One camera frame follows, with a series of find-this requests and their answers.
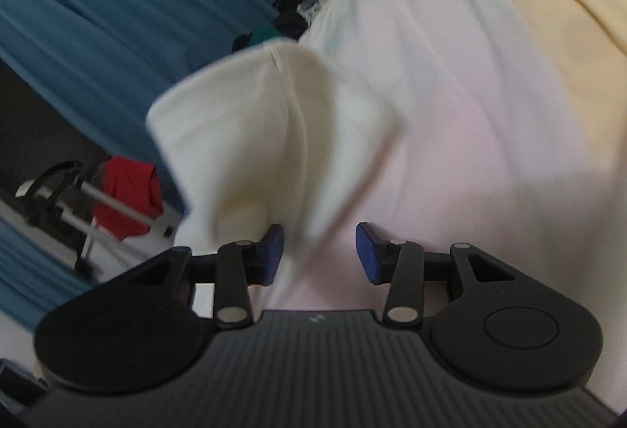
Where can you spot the red garment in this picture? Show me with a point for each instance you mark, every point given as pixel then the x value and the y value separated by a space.
pixel 127 183

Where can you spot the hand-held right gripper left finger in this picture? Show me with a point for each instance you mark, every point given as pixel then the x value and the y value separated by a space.
pixel 274 256

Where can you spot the pastel bed sheet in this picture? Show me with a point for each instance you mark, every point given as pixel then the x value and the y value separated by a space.
pixel 490 114

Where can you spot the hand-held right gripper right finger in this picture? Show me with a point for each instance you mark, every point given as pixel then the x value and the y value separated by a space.
pixel 367 252

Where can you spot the grey and white cloth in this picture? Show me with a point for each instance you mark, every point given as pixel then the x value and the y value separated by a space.
pixel 313 2

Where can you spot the narrow blue curtain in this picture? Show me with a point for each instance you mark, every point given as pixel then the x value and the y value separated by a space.
pixel 29 271

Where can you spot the white pants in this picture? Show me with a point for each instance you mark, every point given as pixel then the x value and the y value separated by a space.
pixel 254 139

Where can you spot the dark window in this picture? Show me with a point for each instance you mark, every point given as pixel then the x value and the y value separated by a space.
pixel 39 134

